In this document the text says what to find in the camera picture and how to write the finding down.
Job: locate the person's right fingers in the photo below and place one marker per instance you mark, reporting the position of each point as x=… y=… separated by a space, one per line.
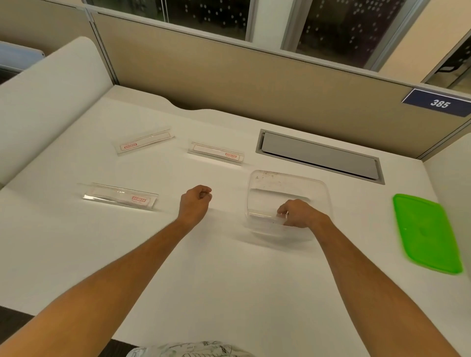
x=282 y=214

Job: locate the green plastic lid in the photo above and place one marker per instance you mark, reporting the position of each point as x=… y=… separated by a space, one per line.
x=427 y=233

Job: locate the beige partition panel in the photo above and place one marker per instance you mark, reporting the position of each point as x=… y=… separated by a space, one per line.
x=257 y=88

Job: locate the person's left fingers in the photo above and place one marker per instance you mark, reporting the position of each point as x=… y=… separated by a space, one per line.
x=205 y=193

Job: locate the person's right hand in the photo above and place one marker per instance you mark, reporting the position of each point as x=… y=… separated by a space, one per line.
x=300 y=217

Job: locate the person's left forearm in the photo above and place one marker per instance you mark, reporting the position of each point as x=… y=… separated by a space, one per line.
x=110 y=279

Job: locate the person's left hand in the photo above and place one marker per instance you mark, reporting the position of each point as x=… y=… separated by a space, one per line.
x=193 y=204

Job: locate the white side divider panel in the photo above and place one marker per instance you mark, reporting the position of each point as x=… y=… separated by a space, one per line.
x=48 y=103
x=449 y=184

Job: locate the clear plastic case red label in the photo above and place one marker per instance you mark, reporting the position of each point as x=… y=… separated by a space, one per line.
x=145 y=141
x=121 y=196
x=217 y=151

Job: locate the person's patterned clothing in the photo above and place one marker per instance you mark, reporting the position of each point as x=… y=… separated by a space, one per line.
x=189 y=349

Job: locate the blue desk number sign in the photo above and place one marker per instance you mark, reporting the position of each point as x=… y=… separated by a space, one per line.
x=438 y=103

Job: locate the clear plastic container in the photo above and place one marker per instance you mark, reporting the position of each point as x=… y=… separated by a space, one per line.
x=290 y=191

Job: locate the person's right forearm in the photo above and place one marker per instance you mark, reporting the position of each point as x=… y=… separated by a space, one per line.
x=371 y=290

